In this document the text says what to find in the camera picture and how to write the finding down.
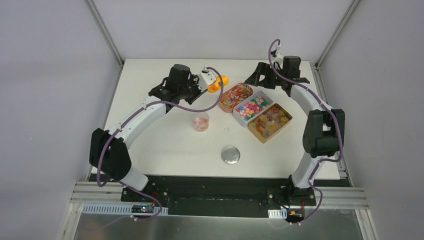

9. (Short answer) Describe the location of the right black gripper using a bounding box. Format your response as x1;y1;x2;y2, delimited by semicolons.
245;62;287;90

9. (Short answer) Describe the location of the orange plastic scoop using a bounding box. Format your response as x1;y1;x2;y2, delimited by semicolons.
207;75;230;93

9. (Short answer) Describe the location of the clear plastic jar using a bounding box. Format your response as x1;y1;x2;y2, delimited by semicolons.
191;112;209;132

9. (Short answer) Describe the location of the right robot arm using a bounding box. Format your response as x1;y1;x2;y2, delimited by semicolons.
245;56;345;205

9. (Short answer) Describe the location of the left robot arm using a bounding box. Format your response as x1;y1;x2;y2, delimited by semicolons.
88;64;216;203

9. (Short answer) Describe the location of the grey star candy tin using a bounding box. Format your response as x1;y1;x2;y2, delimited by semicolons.
232;90;274;128

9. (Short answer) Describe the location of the pink oval lollipop tin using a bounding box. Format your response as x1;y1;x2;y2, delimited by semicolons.
218;82;254;113

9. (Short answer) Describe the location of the yellow gummy candy tin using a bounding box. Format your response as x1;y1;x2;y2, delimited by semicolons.
247;103;293;144

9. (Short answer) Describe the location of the silver round jar lid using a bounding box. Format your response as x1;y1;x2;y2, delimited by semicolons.
220;146;241;165

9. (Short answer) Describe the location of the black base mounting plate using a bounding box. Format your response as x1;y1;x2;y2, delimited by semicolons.
88;173;332;220

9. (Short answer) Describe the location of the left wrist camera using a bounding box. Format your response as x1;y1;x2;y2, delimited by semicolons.
197;70;216;92

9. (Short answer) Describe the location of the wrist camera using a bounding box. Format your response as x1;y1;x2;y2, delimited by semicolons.
271;49;284;65
197;70;216;92

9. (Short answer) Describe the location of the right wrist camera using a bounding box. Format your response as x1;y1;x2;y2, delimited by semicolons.
271;49;284;65

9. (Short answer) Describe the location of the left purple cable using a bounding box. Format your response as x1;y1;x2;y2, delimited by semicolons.
79;66;225;231

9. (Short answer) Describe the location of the purple cable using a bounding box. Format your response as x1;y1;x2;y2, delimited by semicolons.
79;66;225;231
268;39;344;229

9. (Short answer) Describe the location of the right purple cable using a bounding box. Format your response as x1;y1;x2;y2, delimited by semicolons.
268;39;344;229

